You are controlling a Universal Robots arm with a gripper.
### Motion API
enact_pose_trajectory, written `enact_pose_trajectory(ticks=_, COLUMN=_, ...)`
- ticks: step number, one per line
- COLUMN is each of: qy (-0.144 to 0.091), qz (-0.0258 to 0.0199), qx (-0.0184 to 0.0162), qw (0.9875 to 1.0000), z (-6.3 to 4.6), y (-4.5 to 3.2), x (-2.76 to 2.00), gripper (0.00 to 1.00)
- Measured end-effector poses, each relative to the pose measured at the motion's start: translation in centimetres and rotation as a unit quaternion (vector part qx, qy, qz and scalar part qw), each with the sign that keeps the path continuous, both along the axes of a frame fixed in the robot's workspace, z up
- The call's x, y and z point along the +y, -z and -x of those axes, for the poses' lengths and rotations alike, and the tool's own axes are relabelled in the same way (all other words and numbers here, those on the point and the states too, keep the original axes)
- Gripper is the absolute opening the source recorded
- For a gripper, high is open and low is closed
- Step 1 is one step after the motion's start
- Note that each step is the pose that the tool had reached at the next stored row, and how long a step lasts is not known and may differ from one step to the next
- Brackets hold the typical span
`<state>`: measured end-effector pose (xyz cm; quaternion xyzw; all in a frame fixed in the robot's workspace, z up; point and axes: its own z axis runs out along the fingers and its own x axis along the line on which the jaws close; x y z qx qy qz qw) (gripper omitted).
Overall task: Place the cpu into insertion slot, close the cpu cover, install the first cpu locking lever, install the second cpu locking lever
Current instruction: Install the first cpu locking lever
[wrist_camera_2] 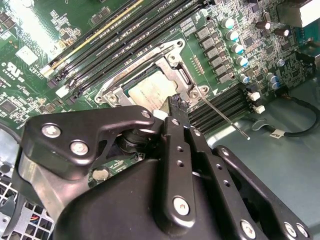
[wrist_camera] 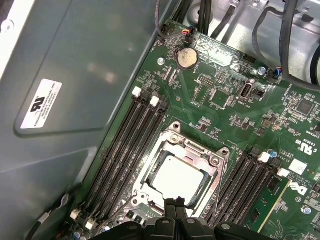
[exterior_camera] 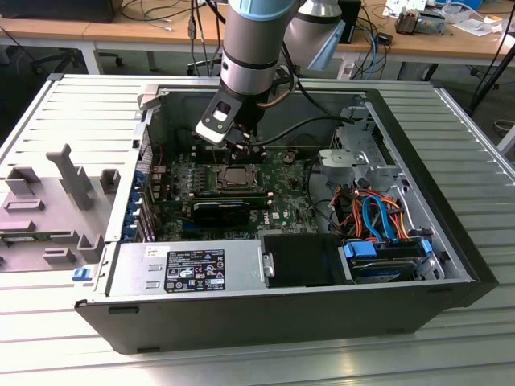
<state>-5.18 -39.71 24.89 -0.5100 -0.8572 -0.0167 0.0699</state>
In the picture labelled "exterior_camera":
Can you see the pale blue teach pendant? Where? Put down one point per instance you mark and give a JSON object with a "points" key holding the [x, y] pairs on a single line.
{"points": [[330, 48]]}

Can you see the CPU socket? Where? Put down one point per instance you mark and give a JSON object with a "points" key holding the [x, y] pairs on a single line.
{"points": [[238, 188]]}

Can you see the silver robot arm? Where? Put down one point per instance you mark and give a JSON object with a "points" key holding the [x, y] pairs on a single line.
{"points": [[249, 60]]}

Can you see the black open PC case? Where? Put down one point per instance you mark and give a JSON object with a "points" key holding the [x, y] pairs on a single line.
{"points": [[261, 321]]}

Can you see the black upright box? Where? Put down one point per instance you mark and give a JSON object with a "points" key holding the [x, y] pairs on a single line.
{"points": [[350, 20]]}

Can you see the white labelled adapter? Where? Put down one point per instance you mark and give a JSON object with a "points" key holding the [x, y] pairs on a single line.
{"points": [[347, 70]]}

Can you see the black drive bay box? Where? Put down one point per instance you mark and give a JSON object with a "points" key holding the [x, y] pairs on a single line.
{"points": [[301, 261]]}

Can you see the blue plastic latch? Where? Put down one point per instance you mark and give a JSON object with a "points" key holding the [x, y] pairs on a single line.
{"points": [[81, 274]]}

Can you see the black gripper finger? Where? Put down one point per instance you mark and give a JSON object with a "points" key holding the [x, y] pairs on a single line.
{"points": [[255, 153], [236, 144]]}

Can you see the RAM stick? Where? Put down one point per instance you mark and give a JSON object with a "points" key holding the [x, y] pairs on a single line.
{"points": [[24, 238], [229, 201]]}

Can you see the grey parts rack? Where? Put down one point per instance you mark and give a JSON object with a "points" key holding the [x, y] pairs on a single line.
{"points": [[40, 193]]}

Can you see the silver drive cage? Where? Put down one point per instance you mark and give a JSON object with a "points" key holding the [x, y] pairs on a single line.
{"points": [[346, 158]]}

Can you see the black graphics card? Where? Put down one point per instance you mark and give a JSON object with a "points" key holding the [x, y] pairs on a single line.
{"points": [[219, 213]]}

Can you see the copper CPU cooler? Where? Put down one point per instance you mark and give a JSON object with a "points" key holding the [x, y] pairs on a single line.
{"points": [[406, 22]]}

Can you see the black tripod leg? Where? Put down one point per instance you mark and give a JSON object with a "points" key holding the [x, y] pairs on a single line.
{"points": [[489, 83]]}

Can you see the green motherboard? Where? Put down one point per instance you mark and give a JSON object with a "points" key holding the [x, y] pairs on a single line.
{"points": [[281, 201]]}

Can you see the black flat device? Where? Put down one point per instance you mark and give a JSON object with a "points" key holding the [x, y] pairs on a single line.
{"points": [[60, 10]]}

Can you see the clear plastic bag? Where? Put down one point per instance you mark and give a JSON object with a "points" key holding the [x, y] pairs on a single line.
{"points": [[476, 25]]}

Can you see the silver power supply unit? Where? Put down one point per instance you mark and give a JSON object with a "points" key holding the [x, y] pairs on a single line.
{"points": [[133, 269]]}

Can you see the CPU with silver top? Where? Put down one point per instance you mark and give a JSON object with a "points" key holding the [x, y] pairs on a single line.
{"points": [[236, 175]]}

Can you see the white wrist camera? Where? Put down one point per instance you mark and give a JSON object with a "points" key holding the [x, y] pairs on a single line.
{"points": [[209, 132]]}

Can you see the hard disk in blue carrier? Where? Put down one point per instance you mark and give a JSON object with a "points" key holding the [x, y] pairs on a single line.
{"points": [[360, 249]]}

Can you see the wooden desk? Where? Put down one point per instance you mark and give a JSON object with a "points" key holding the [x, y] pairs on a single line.
{"points": [[48, 28]]}

